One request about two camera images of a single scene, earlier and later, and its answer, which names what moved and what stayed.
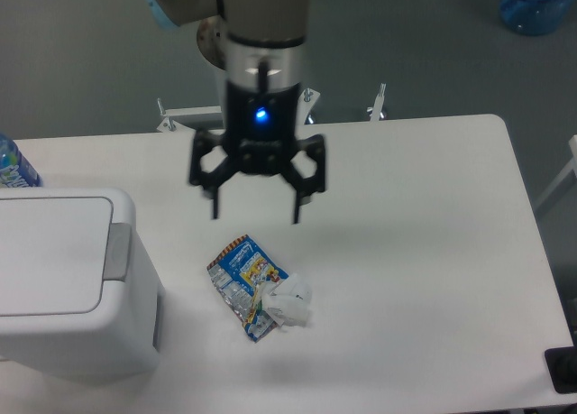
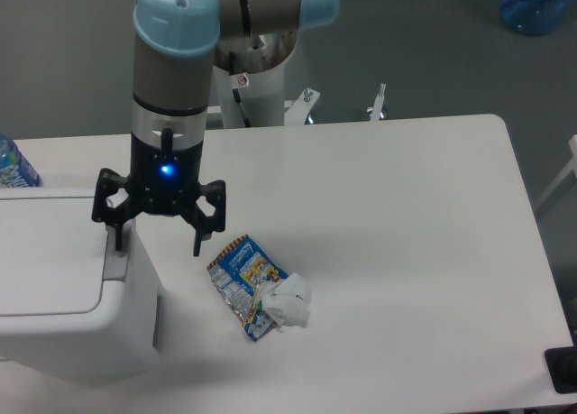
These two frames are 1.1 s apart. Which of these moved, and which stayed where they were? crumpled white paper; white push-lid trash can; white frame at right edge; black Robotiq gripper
Moved: black Robotiq gripper
Stayed: white push-lid trash can; white frame at right edge; crumpled white paper
